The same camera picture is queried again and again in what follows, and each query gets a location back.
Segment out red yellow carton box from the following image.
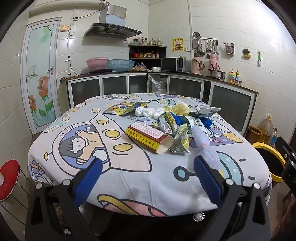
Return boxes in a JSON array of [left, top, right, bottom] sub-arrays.
[[125, 122, 174, 154]]

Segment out clear water bottle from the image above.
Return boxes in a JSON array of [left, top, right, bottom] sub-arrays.
[[269, 128, 278, 146]]

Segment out yellow plastic wrapper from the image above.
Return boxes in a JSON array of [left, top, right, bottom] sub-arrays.
[[172, 103, 191, 115]]

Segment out yellow snack packet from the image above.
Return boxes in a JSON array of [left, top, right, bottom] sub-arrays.
[[103, 102, 141, 115]]

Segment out white printed packet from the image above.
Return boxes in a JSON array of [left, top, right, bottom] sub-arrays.
[[187, 116, 211, 142]]

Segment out pink thermos with black handle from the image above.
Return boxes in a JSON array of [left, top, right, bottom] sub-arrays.
[[191, 52, 205, 75]]

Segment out brown plastic bucket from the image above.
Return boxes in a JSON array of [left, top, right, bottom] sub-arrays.
[[245, 126, 263, 144]]

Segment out yellow rimmed black trash bin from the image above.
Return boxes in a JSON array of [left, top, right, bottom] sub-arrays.
[[252, 142, 287, 182]]

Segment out cartoon printed tablecloth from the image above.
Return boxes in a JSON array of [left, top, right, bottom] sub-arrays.
[[28, 93, 272, 217]]

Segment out microwave oven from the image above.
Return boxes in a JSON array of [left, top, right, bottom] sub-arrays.
[[161, 57, 191, 72]]

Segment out large cooking oil jug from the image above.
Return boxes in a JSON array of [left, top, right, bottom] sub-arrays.
[[257, 114, 274, 143]]

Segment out steel cooking pot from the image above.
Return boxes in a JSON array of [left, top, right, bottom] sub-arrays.
[[207, 69, 226, 81]]

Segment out flower printed glass door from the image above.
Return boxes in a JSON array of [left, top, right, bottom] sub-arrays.
[[20, 17, 62, 135]]

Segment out silver exhaust duct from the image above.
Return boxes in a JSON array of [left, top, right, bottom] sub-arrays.
[[29, 0, 111, 15]]

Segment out kitchen counter cabinets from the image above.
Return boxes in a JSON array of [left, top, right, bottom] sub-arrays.
[[60, 71, 259, 136]]

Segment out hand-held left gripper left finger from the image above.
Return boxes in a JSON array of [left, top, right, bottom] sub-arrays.
[[25, 158, 103, 241]]

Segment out white plastic bag bundle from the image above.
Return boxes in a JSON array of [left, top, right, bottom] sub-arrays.
[[135, 107, 163, 120]]

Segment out pink thermos with light lid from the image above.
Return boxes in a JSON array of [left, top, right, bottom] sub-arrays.
[[208, 53, 220, 71]]

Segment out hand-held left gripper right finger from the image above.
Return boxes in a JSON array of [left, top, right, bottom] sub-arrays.
[[193, 155, 271, 241]]

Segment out wall rack of kitchen utensils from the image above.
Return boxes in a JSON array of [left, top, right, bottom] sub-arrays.
[[192, 32, 219, 58]]

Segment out pink plastic basin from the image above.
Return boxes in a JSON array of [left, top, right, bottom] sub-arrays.
[[86, 57, 109, 71]]

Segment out red round stool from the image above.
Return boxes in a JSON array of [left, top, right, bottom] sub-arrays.
[[0, 159, 20, 201]]

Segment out wall chopstick holder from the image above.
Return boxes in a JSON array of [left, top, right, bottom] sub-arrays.
[[223, 41, 235, 55]]

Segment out yellow wall poster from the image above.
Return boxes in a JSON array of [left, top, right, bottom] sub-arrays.
[[171, 38, 184, 52]]

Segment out blue cloth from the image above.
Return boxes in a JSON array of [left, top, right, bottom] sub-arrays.
[[170, 113, 190, 126], [200, 117, 214, 129]]

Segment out row of seasoning bottles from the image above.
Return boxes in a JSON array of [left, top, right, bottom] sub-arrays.
[[133, 37, 163, 46]]

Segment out green foil wrapper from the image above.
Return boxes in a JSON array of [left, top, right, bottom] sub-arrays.
[[170, 124, 193, 153]]

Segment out dark corner shelf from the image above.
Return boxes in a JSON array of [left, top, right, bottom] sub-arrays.
[[128, 45, 167, 67]]

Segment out white sack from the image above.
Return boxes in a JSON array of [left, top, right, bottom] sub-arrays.
[[148, 74, 167, 94]]

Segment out white green snack wrapper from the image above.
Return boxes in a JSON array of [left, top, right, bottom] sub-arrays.
[[158, 112, 176, 135]]

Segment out steel range hood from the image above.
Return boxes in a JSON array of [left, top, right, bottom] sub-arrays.
[[84, 5, 142, 39]]

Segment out blue plastic basket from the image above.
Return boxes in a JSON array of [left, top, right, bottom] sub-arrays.
[[107, 59, 135, 72]]

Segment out plastic bag of food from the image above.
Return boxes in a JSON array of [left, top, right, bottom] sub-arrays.
[[130, 62, 148, 71]]

